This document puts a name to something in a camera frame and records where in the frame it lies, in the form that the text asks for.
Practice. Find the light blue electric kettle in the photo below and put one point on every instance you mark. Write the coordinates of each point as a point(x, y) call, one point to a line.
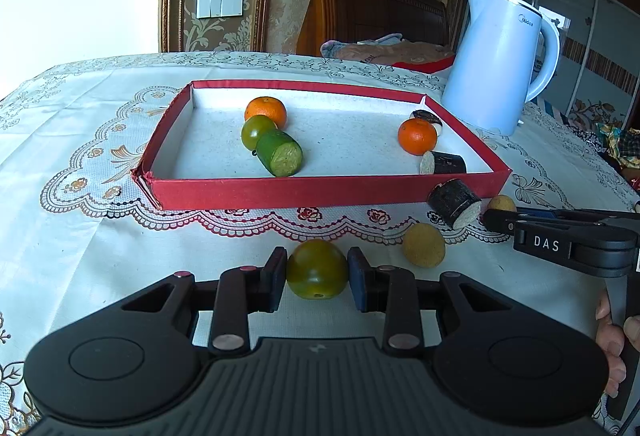
point(507, 57)

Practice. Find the green cucumber piece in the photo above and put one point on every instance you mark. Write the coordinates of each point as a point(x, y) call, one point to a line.
point(279, 153)

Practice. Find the person right hand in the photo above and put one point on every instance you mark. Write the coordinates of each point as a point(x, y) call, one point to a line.
point(611, 339)

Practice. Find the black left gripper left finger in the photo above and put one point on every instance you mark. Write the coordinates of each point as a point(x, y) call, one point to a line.
point(177, 301)

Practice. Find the orange mandarin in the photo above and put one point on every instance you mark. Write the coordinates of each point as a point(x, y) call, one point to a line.
point(417, 136)
point(268, 106)

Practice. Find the red cardboard tray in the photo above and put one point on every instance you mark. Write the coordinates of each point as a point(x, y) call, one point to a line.
point(195, 159)

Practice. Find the beige printed pillow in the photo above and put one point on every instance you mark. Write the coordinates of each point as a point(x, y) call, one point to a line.
point(389, 50)

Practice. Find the white floral tablecloth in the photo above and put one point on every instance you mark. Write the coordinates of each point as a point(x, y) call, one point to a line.
point(77, 234)

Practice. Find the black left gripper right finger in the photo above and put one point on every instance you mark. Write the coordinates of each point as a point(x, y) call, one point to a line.
point(402, 298)

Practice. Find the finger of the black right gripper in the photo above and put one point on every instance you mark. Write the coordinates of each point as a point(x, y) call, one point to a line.
point(504, 222)
point(578, 214)

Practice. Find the white wall light switch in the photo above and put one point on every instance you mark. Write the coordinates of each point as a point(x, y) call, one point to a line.
point(218, 8)

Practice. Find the black skinned yam piece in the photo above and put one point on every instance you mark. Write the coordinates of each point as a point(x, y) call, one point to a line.
point(430, 117)

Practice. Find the yellow longan fruit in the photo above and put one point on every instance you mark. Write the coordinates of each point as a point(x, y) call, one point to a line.
point(502, 203)
point(424, 246)

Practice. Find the wardrobe with glass doors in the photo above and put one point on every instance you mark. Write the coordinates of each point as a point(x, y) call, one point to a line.
point(597, 77)

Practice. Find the brown wooden headboard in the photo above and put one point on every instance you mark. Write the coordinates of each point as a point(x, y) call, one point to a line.
point(356, 20)

